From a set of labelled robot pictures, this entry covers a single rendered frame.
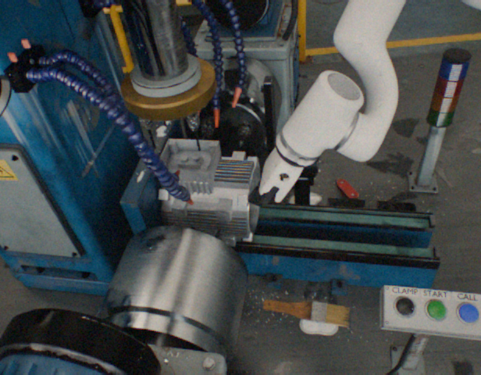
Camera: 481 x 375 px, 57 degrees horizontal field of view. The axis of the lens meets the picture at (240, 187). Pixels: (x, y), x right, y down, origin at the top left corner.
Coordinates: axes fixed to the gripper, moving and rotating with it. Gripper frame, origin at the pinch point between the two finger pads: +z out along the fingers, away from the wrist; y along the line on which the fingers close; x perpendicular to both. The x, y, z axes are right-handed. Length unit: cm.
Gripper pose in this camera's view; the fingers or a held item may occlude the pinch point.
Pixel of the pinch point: (258, 196)
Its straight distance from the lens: 93.0
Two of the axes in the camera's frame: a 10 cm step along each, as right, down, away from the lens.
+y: 1.8, -7.2, 6.8
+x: -9.0, -4.0, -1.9
